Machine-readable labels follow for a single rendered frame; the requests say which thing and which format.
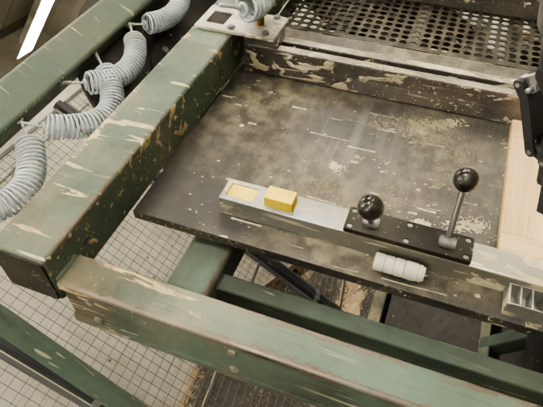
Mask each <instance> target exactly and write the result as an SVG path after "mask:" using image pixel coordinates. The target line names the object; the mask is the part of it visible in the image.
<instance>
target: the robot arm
mask: <svg viewBox="0 0 543 407"><path fill-rule="evenodd" d="M537 27H538V31H539V32H540V33H541V34H542V35H543V0H540V6H539V11H538V17H537ZM513 86H514V88H515V90H516V93H517V95H518V97H519V100H520V113H521V121H522V129H523V138H524V152H525V154H526V155H527V156H528V157H535V158H536V159H537V163H538V165H539V169H538V173H537V184H539V185H541V191H540V195H539V200H538V204H537V212H539V213H540V214H542V215H543V37H542V43H541V53H540V58H539V68H538V69H537V70H536V72H533V71H528V72H527V73H526V74H524V75H522V76H521V77H519V78H517V79H516V80H515V81H514V82H513Z"/></svg>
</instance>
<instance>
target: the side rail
mask: <svg viewBox="0 0 543 407"><path fill-rule="evenodd" d="M57 286H58V288H59V289H60V290H62V291H64V292H65V294H66V295H67V297H68V298H69V301H70V303H71V304H72V305H73V307H74V310H75V313H74V316H75V318H76V320H77V321H80V322H83V323H85V324H88V325H92V326H94V327H96V328H99V329H102V330H105V331H107V332H109V333H112V334H116V335H118V336H121V337H123V338H127V339H129V340H132V341H134V342H138V343H140V344H142V345H145V346H148V347H151V348H154V349H156V350H160V351H162V352H165V353H167V354H169V355H173V356H175V357H178V358H181V359H184V360H187V361H189V362H191V363H195V364H197V365H200V366H202V367H206V368H208V369H211V370H214V371H217V372H220V373H221V374H224V375H227V376H230V377H233V378H235V379H237V380H241V381H244V382H246V383H248V384H253V385H254V386H257V387H260V388H263V389H266V390H268V391H270V392H274V393H277V394H279V395H281V396H284V397H287V398H290V399H293V400H295V401H299V402H301V403H303V404H306V405H309V406H312V407H543V406H540V405H535V404H533V403H530V402H527V401H523V400H521V399H518V398H515V397H511V396H508V395H506V394H503V393H501V392H496V391H494V390H491V389H488V388H484V387H482V386H478V385H476V384H471V383H469V382H466V381H464V380H459V379H457V378H454V377H451V376H447V375H445V374H442V373H439V372H437V371H433V370H430V369H427V368H425V367H420V366H417V365H414V364H412V363H408V362H405V361H402V360H400V359H396V358H393V357H390V356H388V355H383V354H381V353H378V352H376V351H373V350H369V349H366V348H363V347H361V346H356V345H353V344H351V343H348V342H344V341H341V340H338V339H336V338H332V337H329V336H326V335H324V334H320V333H317V332H314V331H312V330H309V329H305V328H302V327H300V326H297V325H292V324H289V323H287V322H284V321H280V320H277V319H275V318H272V317H268V316H265V315H263V314H260V313H256V312H253V311H250V310H248V309H245V308H241V307H238V306H236V305H232V304H228V303H226V302H223V301H220V300H216V299H213V298H211V297H208V296H204V295H201V294H199V293H196V292H192V291H189V290H187V289H184V288H181V287H177V286H174V285H171V284H168V283H164V282H162V281H159V280H156V279H152V278H150V277H147V276H144V275H140V274H138V273H135V272H132V271H128V270H125V269H123V268H120V267H117V266H113V265H110V264H107V263H105V262H100V261H98V260H95V259H93V258H88V257H86V256H83V255H81V254H79V255H78V257H77V259H76V260H75V262H74V263H73V264H72V265H71V267H70V268H69V269H68V270H67V272H66V273H65V274H64V276H63V277H62V278H61V279H60V280H59V282H58V281H57Z"/></svg>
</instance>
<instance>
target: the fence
mask: <svg viewBox="0 0 543 407"><path fill-rule="evenodd" d="M233 184H237V185H239V186H243V187H249V188H251V189H255V190H258V191H259V193H258V194H257V196H256V197H255V200H254V202H250V201H246V200H244V199H238V198H235V197H232V196H228V195H227V193H228V191H229V189H230V188H231V187H232V185H233ZM267 190H268V188H266V187H260V186H257V185H254V184H250V183H245V182H242V181H238V180H235V179H230V180H229V181H228V182H227V184H226V186H225V188H224V190H223V191H222V193H221V194H220V196H219V203H220V209H221V212H222V213H225V214H228V215H231V216H236V217H239V218H242V219H245V220H250V221H254V222H257V223H260V224H265V225H268V226H271V227H274V228H277V229H282V230H285V231H288V232H291V233H296V234H300V235H302V236H306V237H311V238H313V239H317V240H319V241H325V242H328V243H331V244H334V245H339V246H342V247H345V248H348V249H351V250H356V251H360V252H363V253H366V254H371V255H374V256H375V255H376V252H380V253H383V254H386V255H387V254H388V255H391V256H394V257H396V258H403V259H405V260H409V261H412V262H417V263H419V265H420V264H421V265H424V267H426V271H431V272H434V273H437V274H440V275H445V276H448V277H451V278H454V279H459V280H463V281H466V282H469V283H474V284H477V285H480V286H483V287H488V288H491V289H495V290H497V291H501V292H504V290H505V288H506V287H507V285H508V284H509V283H515V284H518V285H521V286H525V287H530V288H533V289H536V290H539V291H542V292H543V261H542V260H539V259H536V258H530V257H527V256H524V255H521V254H515V253H512V252H508V251H506V250H500V249H496V248H493V247H490V246H487V245H481V244H478V243H475V242H474V250H473V256H472V261H471V263H470V264H469V265H465V264H462V263H459V262H454V261H450V260H448V259H444V258H439V257H436V256H433V255H430V254H425V253H421V252H418V251H415V250H409V249H407V248H403V247H400V246H397V245H392V244H389V243H385V242H383V241H377V240H374V239H371V238H367V237H362V236H359V235H356V234H353V233H348V232H344V231H343V226H344V223H345V221H346V219H347V214H348V213H349V209H346V208H340V207H336V206H334V205H330V204H327V203H321V202H318V201H315V200H311V199H306V198H303V197H300V196H298V197H297V203H296V206H295V208H294V209H293V212H292V213H291V212H286V211H282V210H280V209H276V208H271V207H268V206H264V196H265V194H266V192H267Z"/></svg>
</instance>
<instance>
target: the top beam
mask: <svg viewBox="0 0 543 407"><path fill-rule="evenodd" d="M244 44H245V39H244V36H236V35H231V34H227V33H223V32H217V31H210V30H204V29H201V28H197V27H194V26H193V27H192V28H191V30H190V31H189V32H188V33H187V34H186V35H185V36H184V37H183V38H182V39H181V40H180V41H179V42H178V43H177V44H176V45H175V46H174V47H173V48H172V49H171V50H170V51H169V52H168V53H167V54H166V56H165V57H164V58H163V59H162V60H161V61H160V62H159V63H158V64H157V65H156V66H155V67H154V68H153V70H152V71H151V72H150V73H149V74H148V75H147V76H146V77H145V78H144V79H143V80H142V81H141V83H140V84H139V85H138V86H137V87H136V88H135V89H134V90H133V91H132V92H131V93H130V94H129V95H128V97H127V98H126V99H125V100H124V101H123V102H122V103H121V104H120V105H119V106H118V107H117V108H116V109H115V110H114V111H113V112H112V113H111V114H110V115H109V116H108V117H107V118H106V119H105V120H104V122H103V123H102V124H101V125H100V126H99V127H98V128H97V129H96V130H95V131H94V132H93V133H92V134H91V136H90V137H89V138H88V139H87V140H86V141H85V142H84V143H83V144H82V145H81V146H80V147H79V148H78V150H77V151H76V152H75V153H74V154H73V155H72V156H71V157H70V158H69V159H68V160H67V161H66V163H65V164H64V165H63V166H62V167H61V168H60V169H59V170H58V171H57V172H56V173H55V174H54V175H53V176H52V177H51V178H50V179H49V180H48V181H47V182H46V183H45V184H44V185H43V186H42V187H41V189H40V190H39V191H38V192H37V193H36V194H35V195H34V196H33V197H32V198H31V199H30V200H29V202H28V203H27V204H26V205H25V206H24V207H23V208H22V209H21V210H20V211H19V212H18V213H17V215H16V216H15V217H14V218H13V219H12V220H11V221H10V222H9V223H8V224H7V225H6V226H5V227H4V229H3V230H2V231H1V232H0V266H1V267H2V269H3V270H4V271H5V273H6V275H7V276H8V278H9V279H10V281H11V282H12V283H14V284H17V285H19V286H21V287H25V288H27V289H30V290H33V291H35V292H39V293H41V294H44V295H46V296H50V297H52V298H55V299H58V300H59V299H60V298H61V299H63V298H65V297H66V294H65V292H64V291H62V290H60V289H59V288H58V286H57V281H56V277H57V276H58V275H59V274H60V272H61V271H62V269H63V268H64V267H65V265H66V264H67V263H68V262H69V260H70V259H71V258H72V257H73V256H74V255H75V254H77V255H79V254H82V255H83V256H86V257H88V258H93V259H95V257H96V256H97V254H98V253H99V251H100V250H101V249H102V248H103V247H104V245H105V244H106V243H107V241H108V240H109V238H110V237H111V236H112V234H113V233H114V232H115V231H116V229H117V228H118V227H119V225H120V224H121V222H122V221H123V220H124V218H125V217H126V216H127V215H128V213H129V212H130V211H131V209H132V208H133V206H134V205H135V204H136V202H137V201H138V200H139V199H140V198H141V196H142V195H143V193H144V192H145V190H146V189H147V188H148V186H149V185H150V184H151V183H152V181H153V180H154V178H155V177H156V176H157V174H158V173H159V171H160V170H161V169H162V167H163V166H164V165H165V164H166V162H167V161H168V160H169V158H170V157H171V155H172V154H173V153H174V151H175V150H176V149H177V148H178V147H179V145H180V144H181V142H182V141H183V139H184V138H185V137H186V135H187V134H188V133H189V132H190V131H191V129H192V128H193V126H194V125H195V124H196V122H197V121H198V119H199V118H200V117H201V116H202V115H203V113H204V112H205V110H206V109H207V108H208V106H209V105H210V103H211V102H212V101H213V100H214V99H215V97H216V96H217V94H218V93H219V92H220V90H221V89H222V87H223V86H224V85H225V84H226V83H227V81H228V80H229V78H230V77H231V76H232V74H233V73H234V71H235V70H236V69H237V67H239V65H240V64H241V63H242V61H243V60H244V58H245V48H244Z"/></svg>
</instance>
